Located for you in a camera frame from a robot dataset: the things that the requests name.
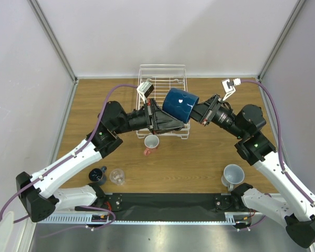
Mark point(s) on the pink ceramic mug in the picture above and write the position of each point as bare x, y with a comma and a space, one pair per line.
151, 143

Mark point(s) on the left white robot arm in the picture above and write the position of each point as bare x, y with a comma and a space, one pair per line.
40, 192

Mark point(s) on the light grey flared mug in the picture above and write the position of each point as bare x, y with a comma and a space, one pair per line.
232, 175

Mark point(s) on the aluminium frame post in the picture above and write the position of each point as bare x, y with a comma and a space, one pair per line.
46, 26
281, 38

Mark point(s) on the right aluminium frame post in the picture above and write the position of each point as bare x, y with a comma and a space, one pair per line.
281, 38

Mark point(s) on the white wire dish rack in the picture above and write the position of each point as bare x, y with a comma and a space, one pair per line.
163, 78

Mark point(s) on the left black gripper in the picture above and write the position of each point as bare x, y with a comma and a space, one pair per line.
157, 121

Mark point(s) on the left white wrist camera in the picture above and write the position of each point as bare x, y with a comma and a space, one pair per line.
144, 90

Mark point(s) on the large dark blue mug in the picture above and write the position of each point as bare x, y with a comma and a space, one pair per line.
179, 104

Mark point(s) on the clear plastic cup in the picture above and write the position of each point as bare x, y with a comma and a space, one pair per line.
117, 176

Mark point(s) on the left aluminium frame post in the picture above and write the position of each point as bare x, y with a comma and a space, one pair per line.
46, 26

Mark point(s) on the small dark blue mug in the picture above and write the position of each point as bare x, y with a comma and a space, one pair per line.
98, 175

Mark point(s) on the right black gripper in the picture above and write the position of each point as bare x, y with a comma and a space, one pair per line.
211, 109

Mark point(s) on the slotted grey cable duct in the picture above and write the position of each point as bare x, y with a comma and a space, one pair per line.
103, 218

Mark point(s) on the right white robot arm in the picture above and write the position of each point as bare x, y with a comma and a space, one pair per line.
297, 213

